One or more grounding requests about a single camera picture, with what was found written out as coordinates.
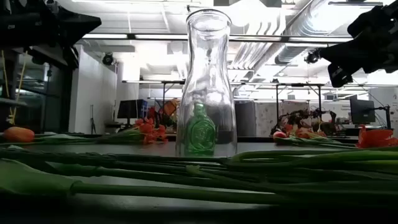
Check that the large orange flower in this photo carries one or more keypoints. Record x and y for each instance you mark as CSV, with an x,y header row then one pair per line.
x,y
373,138

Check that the green flower stem with leaf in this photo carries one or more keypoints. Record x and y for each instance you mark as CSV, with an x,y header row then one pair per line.
x,y
77,170
31,180

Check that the bright green flower stem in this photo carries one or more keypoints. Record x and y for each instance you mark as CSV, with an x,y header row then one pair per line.
x,y
311,154

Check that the red tulip flower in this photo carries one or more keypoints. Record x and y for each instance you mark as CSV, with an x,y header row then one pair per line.
x,y
280,134

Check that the round black ceiling camera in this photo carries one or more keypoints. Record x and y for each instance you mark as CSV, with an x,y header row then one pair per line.
x,y
108,59

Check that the silver round air duct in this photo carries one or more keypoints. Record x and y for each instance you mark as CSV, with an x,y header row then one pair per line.
x,y
306,28

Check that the clear glass carafe vase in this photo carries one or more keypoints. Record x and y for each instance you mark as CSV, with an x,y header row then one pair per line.
x,y
205,77

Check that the black computer monitor with stand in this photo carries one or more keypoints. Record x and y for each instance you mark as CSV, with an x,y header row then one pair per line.
x,y
127,109

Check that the black tripod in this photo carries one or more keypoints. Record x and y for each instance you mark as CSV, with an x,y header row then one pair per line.
x,y
92,124

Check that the orange tulip flower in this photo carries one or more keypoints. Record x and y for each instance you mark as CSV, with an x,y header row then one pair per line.
x,y
18,134

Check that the black ceiling spotlight cluster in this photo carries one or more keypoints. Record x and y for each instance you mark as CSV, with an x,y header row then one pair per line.
x,y
311,57

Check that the orange blossom flower spray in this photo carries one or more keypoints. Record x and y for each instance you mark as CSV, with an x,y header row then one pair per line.
x,y
149,129

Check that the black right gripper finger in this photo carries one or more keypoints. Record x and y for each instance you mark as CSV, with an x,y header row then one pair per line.
x,y
339,76
351,56

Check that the grey partition panel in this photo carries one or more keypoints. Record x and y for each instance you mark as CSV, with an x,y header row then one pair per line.
x,y
258,118

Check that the green glass bottle vase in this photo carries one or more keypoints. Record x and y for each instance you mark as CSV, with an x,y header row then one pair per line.
x,y
200,133

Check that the black background robot arm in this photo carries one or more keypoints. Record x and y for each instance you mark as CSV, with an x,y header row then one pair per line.
x,y
326,124
295,118

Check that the black monitor on arm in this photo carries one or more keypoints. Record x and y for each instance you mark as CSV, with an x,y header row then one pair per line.
x,y
362,112

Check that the orange and red colourful display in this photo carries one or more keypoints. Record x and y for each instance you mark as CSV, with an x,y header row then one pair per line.
x,y
170,107

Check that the short ceiling light bar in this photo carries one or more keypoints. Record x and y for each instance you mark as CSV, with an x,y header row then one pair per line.
x,y
143,81

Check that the long ceiling light bar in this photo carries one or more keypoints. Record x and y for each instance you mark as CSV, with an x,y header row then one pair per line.
x,y
105,36

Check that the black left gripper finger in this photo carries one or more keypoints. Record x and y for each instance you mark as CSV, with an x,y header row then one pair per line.
x,y
77,25
59,54

